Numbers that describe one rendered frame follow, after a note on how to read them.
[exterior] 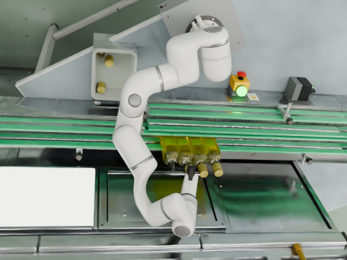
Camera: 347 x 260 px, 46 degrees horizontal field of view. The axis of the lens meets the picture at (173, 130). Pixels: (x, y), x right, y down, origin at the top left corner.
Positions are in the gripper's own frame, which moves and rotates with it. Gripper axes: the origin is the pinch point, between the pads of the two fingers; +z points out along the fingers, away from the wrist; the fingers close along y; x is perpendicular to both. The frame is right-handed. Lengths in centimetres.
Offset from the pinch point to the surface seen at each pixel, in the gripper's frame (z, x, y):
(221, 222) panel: -8.4, -14.3, -13.4
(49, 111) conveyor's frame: 17, 60, 6
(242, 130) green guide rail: 28.4, -19.3, 4.7
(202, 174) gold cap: 2.8, -4.7, -1.4
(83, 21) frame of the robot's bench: 83, 67, 20
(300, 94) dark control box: 47, -43, 17
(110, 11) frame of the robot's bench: 87, 53, 27
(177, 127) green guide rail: 21.7, 7.9, 5.1
